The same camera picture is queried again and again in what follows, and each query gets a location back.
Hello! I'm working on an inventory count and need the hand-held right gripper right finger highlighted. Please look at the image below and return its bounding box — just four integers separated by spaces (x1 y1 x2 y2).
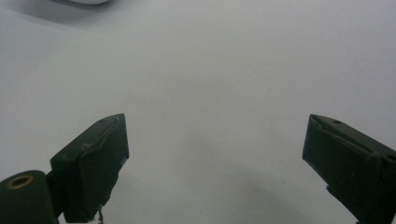
302 113 396 224

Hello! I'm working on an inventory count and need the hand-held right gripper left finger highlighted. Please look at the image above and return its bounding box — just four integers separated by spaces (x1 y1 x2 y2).
46 113 130 224

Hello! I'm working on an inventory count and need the white rounded object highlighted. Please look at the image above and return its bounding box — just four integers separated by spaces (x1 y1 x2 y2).
66 0 111 6

